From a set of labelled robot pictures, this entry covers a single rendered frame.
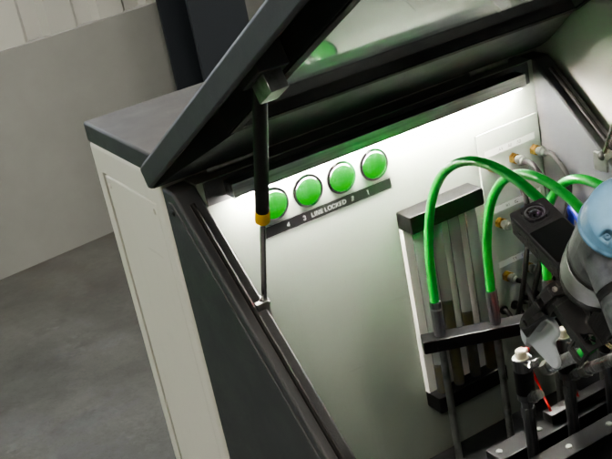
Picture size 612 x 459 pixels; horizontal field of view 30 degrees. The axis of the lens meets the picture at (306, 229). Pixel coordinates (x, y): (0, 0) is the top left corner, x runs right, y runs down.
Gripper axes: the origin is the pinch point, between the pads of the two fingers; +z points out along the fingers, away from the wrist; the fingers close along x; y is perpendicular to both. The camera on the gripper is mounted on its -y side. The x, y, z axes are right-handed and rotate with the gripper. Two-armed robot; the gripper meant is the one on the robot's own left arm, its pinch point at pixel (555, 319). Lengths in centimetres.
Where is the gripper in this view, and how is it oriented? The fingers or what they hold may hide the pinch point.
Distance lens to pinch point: 131.4
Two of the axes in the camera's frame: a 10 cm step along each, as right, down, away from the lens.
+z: 0.6, 3.8, 9.2
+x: 8.7, -4.8, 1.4
